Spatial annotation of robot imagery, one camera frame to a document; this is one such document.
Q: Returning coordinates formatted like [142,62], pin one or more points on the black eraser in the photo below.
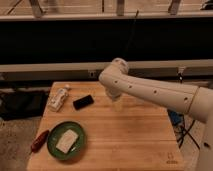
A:
[83,102]

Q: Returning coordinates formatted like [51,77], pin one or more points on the white sponge block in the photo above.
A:
[67,140]

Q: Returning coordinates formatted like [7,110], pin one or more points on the blue object beside table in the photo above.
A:
[174,118]

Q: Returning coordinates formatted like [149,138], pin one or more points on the green plate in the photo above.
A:
[56,133]

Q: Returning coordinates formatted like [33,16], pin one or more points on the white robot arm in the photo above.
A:
[195,101]

